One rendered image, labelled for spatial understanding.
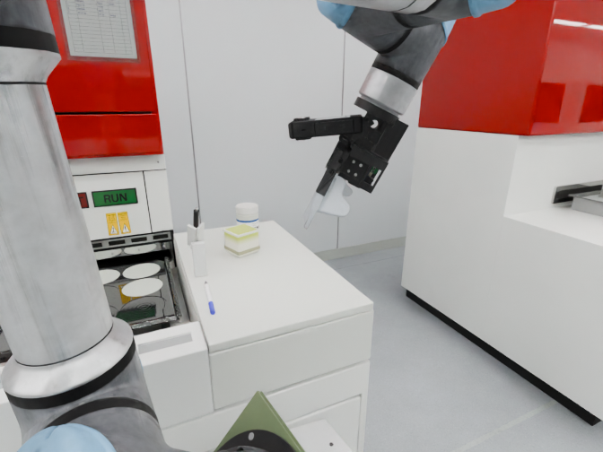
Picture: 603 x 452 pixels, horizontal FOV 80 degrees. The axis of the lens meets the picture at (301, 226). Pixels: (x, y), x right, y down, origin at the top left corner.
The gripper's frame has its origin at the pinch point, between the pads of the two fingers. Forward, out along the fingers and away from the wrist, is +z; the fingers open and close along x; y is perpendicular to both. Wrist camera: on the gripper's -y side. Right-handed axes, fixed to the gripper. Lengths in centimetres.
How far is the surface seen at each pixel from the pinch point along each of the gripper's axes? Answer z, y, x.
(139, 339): 33.1, -16.4, -8.6
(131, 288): 47, -32, 18
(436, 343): 81, 105, 133
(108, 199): 36, -54, 34
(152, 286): 45, -28, 20
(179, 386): 34.9, -5.7, -11.9
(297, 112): 8, -43, 227
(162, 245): 46, -36, 40
